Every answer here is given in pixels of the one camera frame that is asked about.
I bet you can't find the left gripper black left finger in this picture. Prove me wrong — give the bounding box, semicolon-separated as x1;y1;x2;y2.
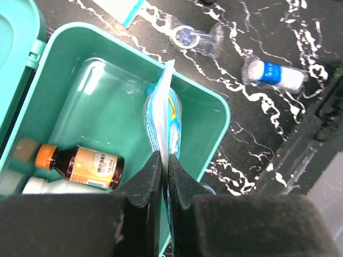
1;152;162;256

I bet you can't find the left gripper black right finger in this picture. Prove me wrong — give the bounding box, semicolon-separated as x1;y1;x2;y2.
168;155;339;256

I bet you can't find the brown orange-cap bottle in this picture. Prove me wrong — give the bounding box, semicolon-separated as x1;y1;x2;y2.
35;144;125;190

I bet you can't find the white medicine bottle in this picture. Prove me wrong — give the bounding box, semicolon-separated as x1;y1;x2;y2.
22;177;108;194

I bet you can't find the blue cotton swab bag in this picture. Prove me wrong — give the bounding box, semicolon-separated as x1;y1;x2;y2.
144;59;182;256

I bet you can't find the teal medicine box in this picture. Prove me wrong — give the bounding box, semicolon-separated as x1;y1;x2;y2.
1;1;230;200

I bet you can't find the white blue bandage roll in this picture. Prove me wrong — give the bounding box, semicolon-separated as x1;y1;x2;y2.
241;57;309;93

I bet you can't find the teal wipe packet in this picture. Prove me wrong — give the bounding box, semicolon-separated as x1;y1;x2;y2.
93;0;146;29

